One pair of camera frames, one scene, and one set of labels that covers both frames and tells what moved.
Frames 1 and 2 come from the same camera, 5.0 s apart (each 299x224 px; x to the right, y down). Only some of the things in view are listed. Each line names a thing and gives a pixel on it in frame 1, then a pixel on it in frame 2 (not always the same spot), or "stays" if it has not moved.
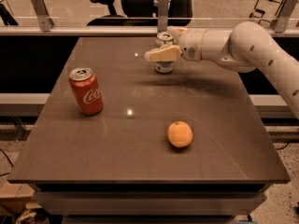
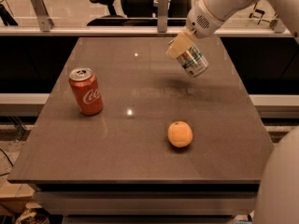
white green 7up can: x=166 y=40 to x=193 y=61
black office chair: x=139 y=7 stays
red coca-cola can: x=86 y=91 stays
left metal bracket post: x=40 y=8 stays
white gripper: x=191 y=45 to x=200 y=21
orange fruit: x=179 y=133 stays
